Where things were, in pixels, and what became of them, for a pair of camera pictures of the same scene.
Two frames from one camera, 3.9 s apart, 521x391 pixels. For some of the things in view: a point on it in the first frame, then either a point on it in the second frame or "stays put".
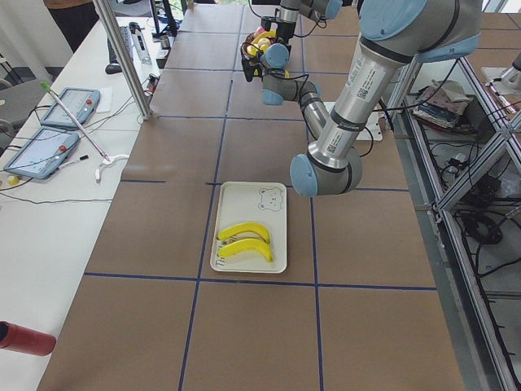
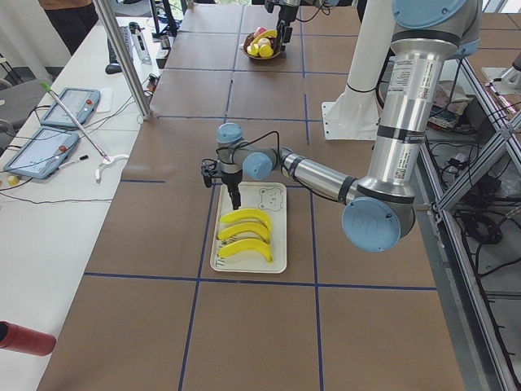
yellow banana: (286, 73) to (247, 213)
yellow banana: (252, 227) stays put
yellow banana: (247, 244) stays put
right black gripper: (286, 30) stays put
